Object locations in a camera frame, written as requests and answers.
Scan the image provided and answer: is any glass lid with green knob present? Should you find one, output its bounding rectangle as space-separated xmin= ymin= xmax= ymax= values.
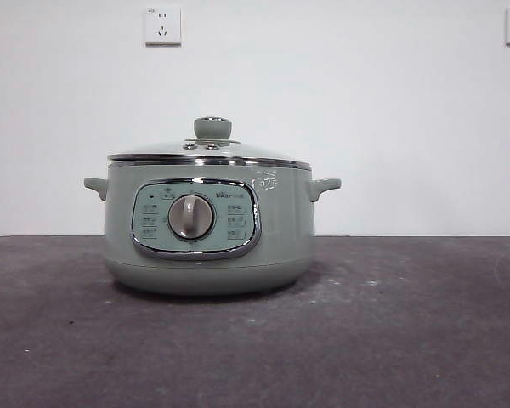
xmin=107 ymin=116 xmax=311 ymax=169

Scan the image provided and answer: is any pale green electric pot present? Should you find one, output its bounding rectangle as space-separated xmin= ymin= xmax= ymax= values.
xmin=83 ymin=159 xmax=342 ymax=298

